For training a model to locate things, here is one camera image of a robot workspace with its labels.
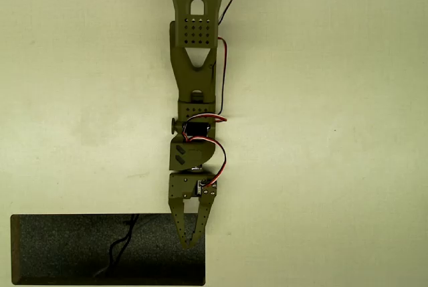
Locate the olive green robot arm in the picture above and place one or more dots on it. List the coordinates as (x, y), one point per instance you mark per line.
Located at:
(195, 76)

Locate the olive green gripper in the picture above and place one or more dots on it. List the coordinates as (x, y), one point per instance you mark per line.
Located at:
(182, 187)

